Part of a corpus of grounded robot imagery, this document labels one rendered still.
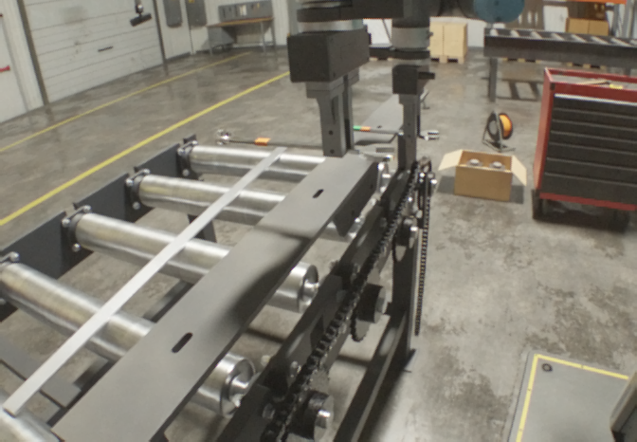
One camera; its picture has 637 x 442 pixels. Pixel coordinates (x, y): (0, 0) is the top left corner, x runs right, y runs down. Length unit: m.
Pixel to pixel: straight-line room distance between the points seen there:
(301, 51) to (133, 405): 0.37
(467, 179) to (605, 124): 1.05
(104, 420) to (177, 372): 0.08
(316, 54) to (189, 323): 0.30
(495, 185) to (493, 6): 2.52
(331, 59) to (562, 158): 2.50
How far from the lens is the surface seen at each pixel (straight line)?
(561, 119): 2.76
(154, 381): 0.41
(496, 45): 5.67
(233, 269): 0.51
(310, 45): 0.44
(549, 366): 1.58
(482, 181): 3.14
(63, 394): 1.03
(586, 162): 2.87
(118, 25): 12.02
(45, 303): 1.09
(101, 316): 0.93
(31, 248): 1.41
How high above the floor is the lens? 1.46
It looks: 28 degrees down
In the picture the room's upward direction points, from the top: 5 degrees counter-clockwise
